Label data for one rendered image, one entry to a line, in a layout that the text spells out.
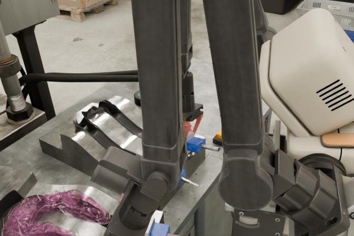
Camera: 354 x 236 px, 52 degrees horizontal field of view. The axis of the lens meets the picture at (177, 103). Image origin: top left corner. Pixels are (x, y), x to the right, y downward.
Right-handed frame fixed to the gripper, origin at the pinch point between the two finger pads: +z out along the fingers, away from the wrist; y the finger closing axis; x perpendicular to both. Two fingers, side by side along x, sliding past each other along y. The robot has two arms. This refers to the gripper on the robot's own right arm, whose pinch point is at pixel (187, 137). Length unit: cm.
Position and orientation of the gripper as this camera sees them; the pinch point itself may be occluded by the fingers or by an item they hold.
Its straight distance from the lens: 109.6
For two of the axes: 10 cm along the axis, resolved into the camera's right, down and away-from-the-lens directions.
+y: -5.5, 3.5, -7.6
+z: 0.8, 9.2, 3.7
